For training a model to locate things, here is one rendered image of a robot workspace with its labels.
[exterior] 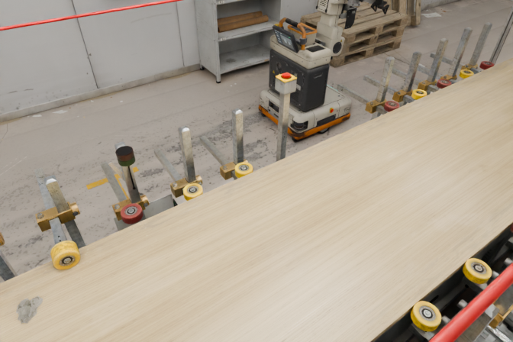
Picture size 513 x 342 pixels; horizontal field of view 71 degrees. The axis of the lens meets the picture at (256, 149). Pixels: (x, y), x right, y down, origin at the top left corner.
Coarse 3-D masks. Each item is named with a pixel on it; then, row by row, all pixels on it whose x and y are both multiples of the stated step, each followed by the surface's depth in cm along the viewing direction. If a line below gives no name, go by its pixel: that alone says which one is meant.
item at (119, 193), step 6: (102, 168) 166; (108, 168) 166; (108, 174) 163; (108, 180) 161; (114, 180) 160; (114, 186) 157; (120, 186) 157; (120, 192) 154; (120, 198) 151; (126, 198) 151; (138, 222) 143
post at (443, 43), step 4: (440, 40) 223; (444, 40) 221; (440, 44) 224; (444, 44) 223; (440, 48) 225; (444, 48) 225; (436, 52) 228; (440, 52) 226; (436, 56) 229; (440, 56) 228; (436, 60) 230; (440, 60) 230; (432, 64) 233; (436, 64) 231; (432, 68) 234; (436, 68) 232; (432, 72) 235; (436, 72) 235; (428, 76) 238; (432, 76) 236; (428, 80) 239; (432, 80) 238; (428, 92) 243
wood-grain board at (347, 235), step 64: (512, 64) 250; (384, 128) 187; (448, 128) 188; (512, 128) 188; (256, 192) 149; (320, 192) 149; (384, 192) 150; (448, 192) 150; (512, 192) 151; (128, 256) 124; (192, 256) 124; (256, 256) 125; (320, 256) 125; (384, 256) 125; (448, 256) 125; (0, 320) 106; (64, 320) 106; (128, 320) 107; (192, 320) 107; (256, 320) 107; (320, 320) 107; (384, 320) 108
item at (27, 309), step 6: (24, 300) 110; (30, 300) 111; (36, 300) 110; (42, 300) 111; (18, 306) 109; (24, 306) 109; (30, 306) 109; (36, 306) 109; (18, 312) 108; (24, 312) 107; (30, 312) 108; (36, 312) 108; (18, 318) 106; (24, 318) 105; (30, 318) 106
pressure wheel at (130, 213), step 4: (132, 204) 142; (136, 204) 142; (124, 208) 140; (128, 208) 141; (132, 208) 140; (136, 208) 141; (140, 208) 141; (124, 212) 139; (128, 212) 139; (132, 212) 139; (136, 212) 139; (140, 212) 139; (124, 216) 137; (128, 216) 137; (132, 216) 138; (136, 216) 138; (140, 216) 140; (124, 220) 138; (128, 220) 137; (132, 220) 138; (136, 220) 139
